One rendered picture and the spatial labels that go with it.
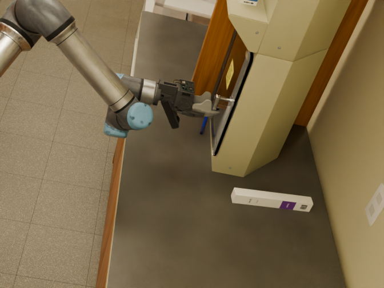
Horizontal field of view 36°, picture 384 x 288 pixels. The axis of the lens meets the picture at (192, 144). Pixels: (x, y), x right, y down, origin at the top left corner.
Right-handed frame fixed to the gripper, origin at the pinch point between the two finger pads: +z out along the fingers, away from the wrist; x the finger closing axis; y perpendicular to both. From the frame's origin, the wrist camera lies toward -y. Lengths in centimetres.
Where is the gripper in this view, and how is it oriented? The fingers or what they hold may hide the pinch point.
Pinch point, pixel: (214, 111)
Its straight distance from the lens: 192.1
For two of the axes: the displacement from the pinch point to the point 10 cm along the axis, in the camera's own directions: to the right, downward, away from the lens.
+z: 9.7, 1.9, 1.7
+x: -0.2, -6.2, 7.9
